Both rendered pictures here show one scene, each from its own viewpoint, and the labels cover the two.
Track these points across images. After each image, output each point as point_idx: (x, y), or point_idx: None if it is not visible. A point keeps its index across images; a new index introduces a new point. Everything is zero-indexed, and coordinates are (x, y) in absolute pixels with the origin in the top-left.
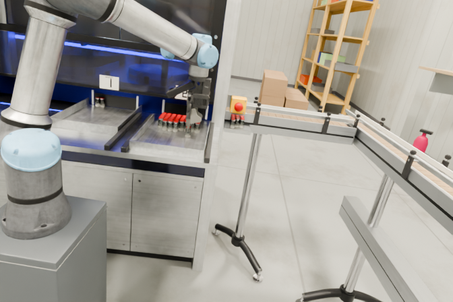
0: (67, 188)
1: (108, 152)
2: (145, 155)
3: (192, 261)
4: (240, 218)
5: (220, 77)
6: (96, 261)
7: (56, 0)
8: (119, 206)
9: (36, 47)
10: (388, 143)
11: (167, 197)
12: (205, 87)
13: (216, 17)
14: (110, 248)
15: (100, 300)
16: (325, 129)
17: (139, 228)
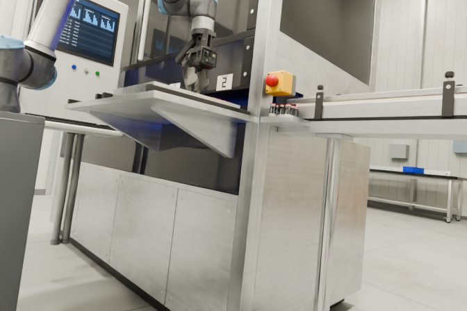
0: (136, 205)
1: (96, 101)
2: (112, 96)
3: None
4: (315, 307)
5: (256, 53)
6: (7, 172)
7: None
8: (164, 233)
9: None
10: None
11: (201, 225)
12: (203, 39)
13: None
14: (151, 295)
15: (5, 240)
16: (448, 105)
17: (175, 269)
